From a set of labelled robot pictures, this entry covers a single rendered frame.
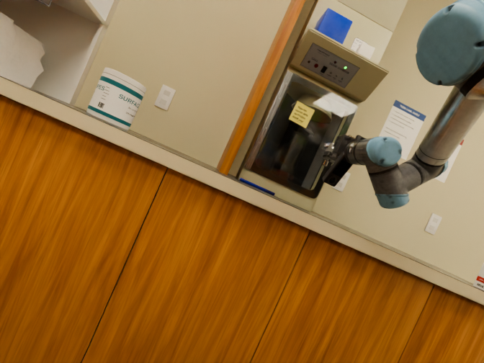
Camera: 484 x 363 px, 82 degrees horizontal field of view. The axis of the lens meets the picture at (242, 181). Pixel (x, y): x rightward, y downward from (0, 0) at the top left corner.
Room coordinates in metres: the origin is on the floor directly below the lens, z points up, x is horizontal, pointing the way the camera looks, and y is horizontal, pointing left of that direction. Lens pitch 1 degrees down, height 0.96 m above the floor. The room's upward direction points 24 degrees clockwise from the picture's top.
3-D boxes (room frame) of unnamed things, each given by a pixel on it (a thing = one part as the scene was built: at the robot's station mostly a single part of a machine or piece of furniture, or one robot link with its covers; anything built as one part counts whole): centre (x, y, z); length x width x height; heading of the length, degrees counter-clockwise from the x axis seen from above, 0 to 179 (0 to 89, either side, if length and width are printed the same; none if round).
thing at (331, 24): (1.02, -0.07, 1.55); 0.10 x 0.10 x 0.09; 8
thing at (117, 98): (0.88, 0.46, 1.01); 0.13 x 0.13 x 0.15
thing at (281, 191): (1.21, -0.12, 1.32); 0.32 x 0.25 x 0.77; 98
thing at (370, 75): (1.03, -0.15, 1.46); 0.32 x 0.12 x 0.10; 98
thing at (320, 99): (1.08, -0.14, 1.19); 0.30 x 0.01 x 0.40; 97
